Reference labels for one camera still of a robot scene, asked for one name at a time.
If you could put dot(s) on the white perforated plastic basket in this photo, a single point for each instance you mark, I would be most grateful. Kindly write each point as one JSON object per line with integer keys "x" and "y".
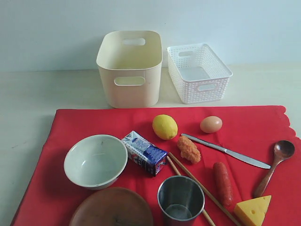
{"x": 197, "y": 73}

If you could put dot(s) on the blue white milk carton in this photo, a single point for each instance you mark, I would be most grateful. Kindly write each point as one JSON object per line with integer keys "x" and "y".
{"x": 144, "y": 153}

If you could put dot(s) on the brown egg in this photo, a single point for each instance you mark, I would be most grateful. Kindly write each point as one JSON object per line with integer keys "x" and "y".
{"x": 211, "y": 124}

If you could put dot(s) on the brown wooden spoon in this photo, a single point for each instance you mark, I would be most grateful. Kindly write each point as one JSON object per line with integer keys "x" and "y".
{"x": 283, "y": 150}

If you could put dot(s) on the yellow cheese wedge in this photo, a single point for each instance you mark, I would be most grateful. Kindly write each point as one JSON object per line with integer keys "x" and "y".
{"x": 252, "y": 212}

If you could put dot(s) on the cream plastic storage bin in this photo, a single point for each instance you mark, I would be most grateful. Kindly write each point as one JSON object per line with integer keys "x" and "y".
{"x": 129, "y": 64}

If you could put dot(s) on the red sausage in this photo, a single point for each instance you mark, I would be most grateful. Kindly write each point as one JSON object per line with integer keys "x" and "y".
{"x": 223, "y": 184}

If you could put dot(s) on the brown wooden plate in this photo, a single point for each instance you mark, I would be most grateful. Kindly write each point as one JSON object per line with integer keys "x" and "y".
{"x": 114, "y": 206}

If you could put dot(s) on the orange fried chicken piece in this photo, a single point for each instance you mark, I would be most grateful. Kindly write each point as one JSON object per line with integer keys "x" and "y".
{"x": 188, "y": 150}

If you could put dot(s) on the upper wooden chopstick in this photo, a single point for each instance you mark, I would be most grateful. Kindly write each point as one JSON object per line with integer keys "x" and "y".
{"x": 204, "y": 189}

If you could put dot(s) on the stainless steel table knife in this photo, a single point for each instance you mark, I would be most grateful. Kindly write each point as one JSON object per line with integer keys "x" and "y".
{"x": 233, "y": 154}

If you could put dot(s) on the yellow lemon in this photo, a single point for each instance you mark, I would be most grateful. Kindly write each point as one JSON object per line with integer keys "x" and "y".
{"x": 165, "y": 127}

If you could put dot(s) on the red tablecloth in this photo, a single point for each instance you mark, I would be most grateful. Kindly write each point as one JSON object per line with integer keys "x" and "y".
{"x": 51, "y": 199}

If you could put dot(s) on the white ceramic bowl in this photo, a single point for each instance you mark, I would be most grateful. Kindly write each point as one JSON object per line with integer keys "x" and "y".
{"x": 95, "y": 162}

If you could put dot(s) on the stainless steel cup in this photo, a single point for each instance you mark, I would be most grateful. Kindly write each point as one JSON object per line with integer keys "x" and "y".
{"x": 181, "y": 201}

